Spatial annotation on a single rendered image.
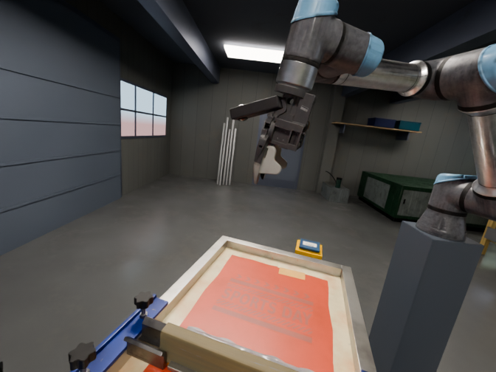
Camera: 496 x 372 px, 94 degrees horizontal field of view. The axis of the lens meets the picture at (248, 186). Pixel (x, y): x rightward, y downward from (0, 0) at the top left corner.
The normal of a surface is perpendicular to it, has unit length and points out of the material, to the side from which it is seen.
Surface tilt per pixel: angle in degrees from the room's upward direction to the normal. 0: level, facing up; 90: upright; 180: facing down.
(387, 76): 111
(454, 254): 90
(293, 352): 0
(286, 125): 95
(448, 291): 90
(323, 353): 0
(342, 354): 0
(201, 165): 90
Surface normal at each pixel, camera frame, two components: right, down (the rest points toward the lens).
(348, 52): 0.14, 0.70
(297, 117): -0.36, 0.26
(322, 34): 0.25, 0.47
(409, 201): -0.04, 0.22
